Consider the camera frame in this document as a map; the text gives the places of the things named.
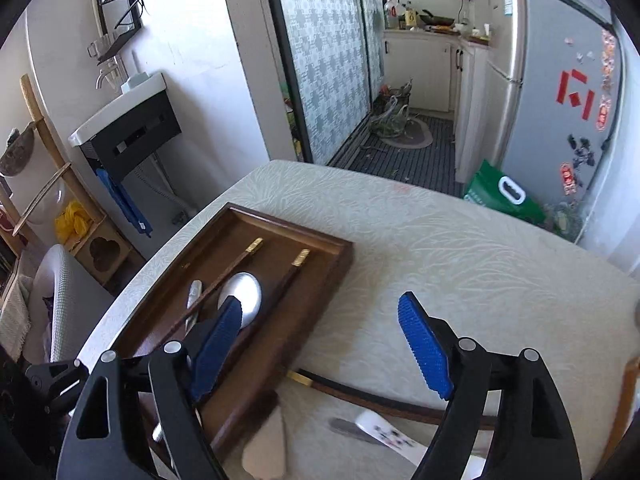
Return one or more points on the metal faucet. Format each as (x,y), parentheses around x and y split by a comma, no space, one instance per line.
(107,77)

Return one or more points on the wooden ladder rack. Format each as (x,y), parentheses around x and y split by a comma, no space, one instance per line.
(35,110)

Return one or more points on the plastic bag of vegetables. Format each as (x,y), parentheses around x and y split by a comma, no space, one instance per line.
(390,115)

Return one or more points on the yellow cloth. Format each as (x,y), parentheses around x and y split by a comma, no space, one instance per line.
(72,222)

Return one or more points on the white ceramic spoon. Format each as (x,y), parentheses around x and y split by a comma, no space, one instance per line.
(380,427)

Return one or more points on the oval floor rug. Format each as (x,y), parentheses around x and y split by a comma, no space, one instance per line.
(417,135)

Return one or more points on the grey mesh chair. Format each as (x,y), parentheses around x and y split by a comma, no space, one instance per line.
(65,300)

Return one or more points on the black vanity cabinet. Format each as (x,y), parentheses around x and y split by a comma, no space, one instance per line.
(145,130)

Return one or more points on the black wok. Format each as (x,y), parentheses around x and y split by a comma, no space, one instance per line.
(439,20)

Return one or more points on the yellow oil bottle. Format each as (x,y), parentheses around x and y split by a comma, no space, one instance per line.
(410,17)

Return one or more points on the grey two-door refrigerator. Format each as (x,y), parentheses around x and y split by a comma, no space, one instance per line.
(550,85)

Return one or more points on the serrated metal knife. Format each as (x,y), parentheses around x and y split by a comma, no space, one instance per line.
(350,429)

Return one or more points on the grey patterned sliding door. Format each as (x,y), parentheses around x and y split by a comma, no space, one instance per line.
(320,60)
(372,25)

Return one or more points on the metal fork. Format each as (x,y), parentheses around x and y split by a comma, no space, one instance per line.
(192,294)

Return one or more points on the dark brown wooden tray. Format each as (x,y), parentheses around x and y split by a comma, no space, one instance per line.
(320,270)

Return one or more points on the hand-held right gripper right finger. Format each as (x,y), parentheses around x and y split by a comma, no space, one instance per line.
(425,350)

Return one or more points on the black wall ledge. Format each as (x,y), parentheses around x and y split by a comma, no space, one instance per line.
(112,47)

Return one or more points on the light blue soap dish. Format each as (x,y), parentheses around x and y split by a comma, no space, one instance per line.
(135,81)

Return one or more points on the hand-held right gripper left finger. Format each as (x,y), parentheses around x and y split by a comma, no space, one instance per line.
(215,355)

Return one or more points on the dark ribbed floor mat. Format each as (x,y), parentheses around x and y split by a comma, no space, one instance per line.
(430,165)

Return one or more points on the white kitchen cabinet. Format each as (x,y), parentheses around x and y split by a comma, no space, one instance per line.
(425,75)

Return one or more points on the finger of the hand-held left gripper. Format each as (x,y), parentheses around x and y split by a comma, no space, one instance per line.
(42,375)

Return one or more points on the white plastic bottle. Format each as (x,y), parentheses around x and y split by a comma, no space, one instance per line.
(390,15)

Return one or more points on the wooden cabinet with cutout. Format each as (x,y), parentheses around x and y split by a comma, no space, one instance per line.
(125,255)

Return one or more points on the white sink basin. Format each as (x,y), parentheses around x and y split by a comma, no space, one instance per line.
(120,110)

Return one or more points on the blue towel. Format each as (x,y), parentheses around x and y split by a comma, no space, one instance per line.
(125,200)

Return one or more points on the black-framed wall mirror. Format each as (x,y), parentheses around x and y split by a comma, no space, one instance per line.
(134,10)

